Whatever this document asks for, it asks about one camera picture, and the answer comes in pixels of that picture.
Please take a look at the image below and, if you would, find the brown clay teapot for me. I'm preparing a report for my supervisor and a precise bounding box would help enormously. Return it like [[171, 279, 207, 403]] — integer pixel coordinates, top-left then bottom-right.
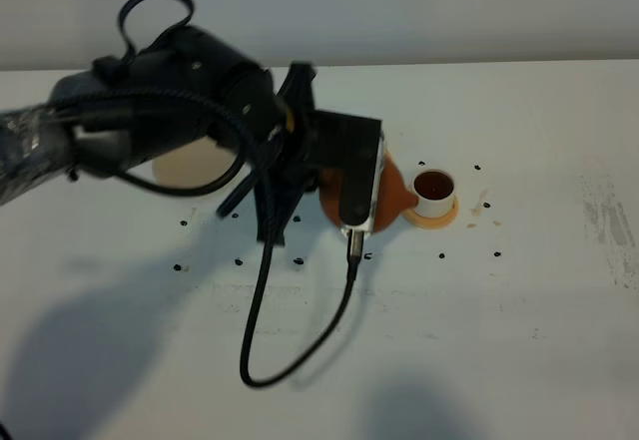
[[319, 150, 418, 232]]

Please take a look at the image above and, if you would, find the orange coaster front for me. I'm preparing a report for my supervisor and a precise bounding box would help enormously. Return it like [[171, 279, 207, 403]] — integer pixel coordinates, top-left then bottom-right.
[[402, 198, 459, 229]]

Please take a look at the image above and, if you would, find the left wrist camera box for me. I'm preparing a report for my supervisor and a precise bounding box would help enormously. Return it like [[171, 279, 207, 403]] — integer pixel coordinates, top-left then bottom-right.
[[307, 110, 383, 233]]

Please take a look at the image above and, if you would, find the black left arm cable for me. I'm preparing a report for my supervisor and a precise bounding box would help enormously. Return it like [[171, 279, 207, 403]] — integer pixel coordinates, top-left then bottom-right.
[[0, 0, 365, 440]]

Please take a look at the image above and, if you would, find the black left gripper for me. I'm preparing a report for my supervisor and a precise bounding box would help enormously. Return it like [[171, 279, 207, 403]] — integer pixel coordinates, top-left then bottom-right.
[[217, 62, 319, 246]]

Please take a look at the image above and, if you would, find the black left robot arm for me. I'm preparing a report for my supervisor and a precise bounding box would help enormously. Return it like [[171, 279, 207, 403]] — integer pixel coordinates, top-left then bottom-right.
[[1, 25, 320, 244]]

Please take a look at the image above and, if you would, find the beige round teapot coaster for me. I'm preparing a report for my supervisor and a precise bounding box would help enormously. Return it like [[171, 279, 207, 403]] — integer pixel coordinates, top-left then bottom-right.
[[152, 138, 237, 190]]

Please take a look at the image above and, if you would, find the white teacup front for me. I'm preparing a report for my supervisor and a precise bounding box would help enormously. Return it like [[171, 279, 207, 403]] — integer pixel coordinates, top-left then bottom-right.
[[410, 169, 455, 219]]

